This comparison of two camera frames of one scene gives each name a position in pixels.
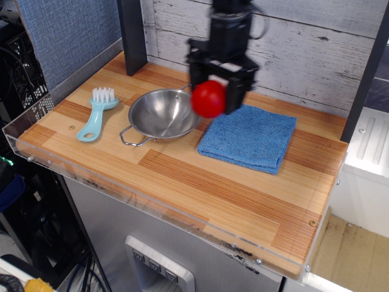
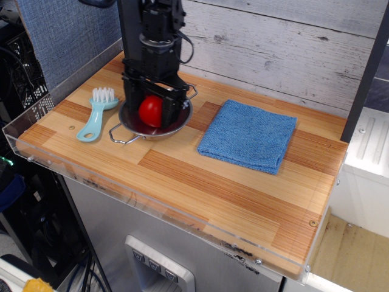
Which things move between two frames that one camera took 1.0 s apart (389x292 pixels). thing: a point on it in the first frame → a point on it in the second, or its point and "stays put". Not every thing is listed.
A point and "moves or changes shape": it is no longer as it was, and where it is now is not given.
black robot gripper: [227, 50] → [158, 65]
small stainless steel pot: [162, 114] moves or changes shape
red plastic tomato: [208, 98] → [151, 110]
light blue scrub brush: [103, 98] stays put
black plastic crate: [25, 76] stays put
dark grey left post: [134, 37] stays put
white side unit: [361, 195] stays put
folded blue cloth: [251, 137] stays put
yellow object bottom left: [37, 285] stays put
